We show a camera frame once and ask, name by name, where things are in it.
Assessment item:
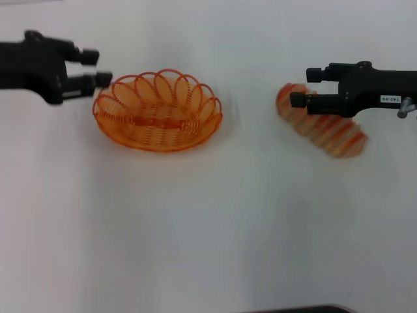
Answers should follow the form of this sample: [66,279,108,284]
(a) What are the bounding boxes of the orange wire basket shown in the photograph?
[92,68,224,153]

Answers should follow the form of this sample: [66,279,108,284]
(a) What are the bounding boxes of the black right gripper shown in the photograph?
[289,60,417,119]

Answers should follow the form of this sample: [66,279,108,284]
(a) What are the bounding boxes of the striped bread loaf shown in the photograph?
[275,82,369,160]

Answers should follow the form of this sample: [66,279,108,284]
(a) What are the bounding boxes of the dark object at table edge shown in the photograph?
[250,304,356,313]

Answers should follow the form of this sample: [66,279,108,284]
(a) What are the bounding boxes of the silver bolt on right gripper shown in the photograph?
[397,97,417,119]

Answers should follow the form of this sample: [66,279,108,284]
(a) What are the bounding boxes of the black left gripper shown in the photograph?
[0,30,113,106]

